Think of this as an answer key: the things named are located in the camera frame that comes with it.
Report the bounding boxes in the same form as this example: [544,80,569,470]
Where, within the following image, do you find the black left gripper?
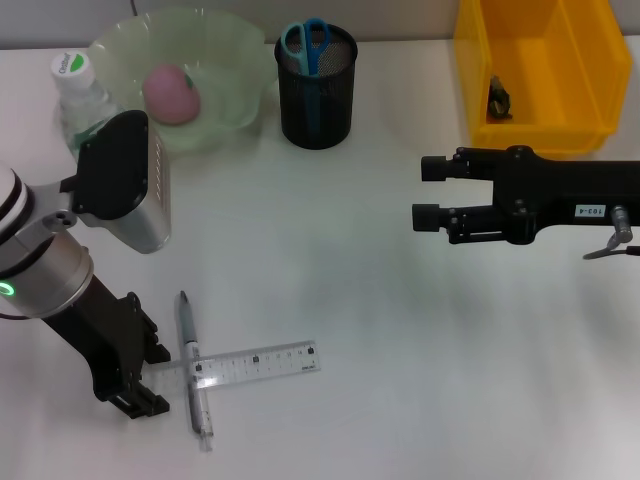
[42,274,172,420]

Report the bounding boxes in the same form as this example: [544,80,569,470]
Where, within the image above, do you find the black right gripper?
[411,144,640,246]

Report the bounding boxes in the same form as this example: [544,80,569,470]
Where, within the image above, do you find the green plastic wrapper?
[487,74,514,121]

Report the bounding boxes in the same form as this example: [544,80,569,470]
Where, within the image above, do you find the clear plastic ruler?
[144,339,321,389]

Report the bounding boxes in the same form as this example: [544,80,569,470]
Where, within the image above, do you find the blue scissors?
[279,18,331,139]

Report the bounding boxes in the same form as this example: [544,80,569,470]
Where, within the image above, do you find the pink toy peach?
[142,63,202,126]

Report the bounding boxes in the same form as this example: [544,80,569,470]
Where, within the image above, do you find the clear water bottle green label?
[49,49,126,161]

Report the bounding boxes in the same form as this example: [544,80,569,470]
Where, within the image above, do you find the grey clear ballpoint pen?
[174,290,215,454]

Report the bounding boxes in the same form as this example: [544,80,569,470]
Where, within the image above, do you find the black mesh pen holder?
[273,19,359,150]

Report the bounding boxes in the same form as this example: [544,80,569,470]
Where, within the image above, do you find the yellow plastic storage bin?
[453,0,634,161]

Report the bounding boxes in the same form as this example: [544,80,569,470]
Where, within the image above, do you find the right gripper cable with plug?
[582,204,640,261]

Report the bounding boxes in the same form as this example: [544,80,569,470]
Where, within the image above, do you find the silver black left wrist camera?
[70,109,174,255]

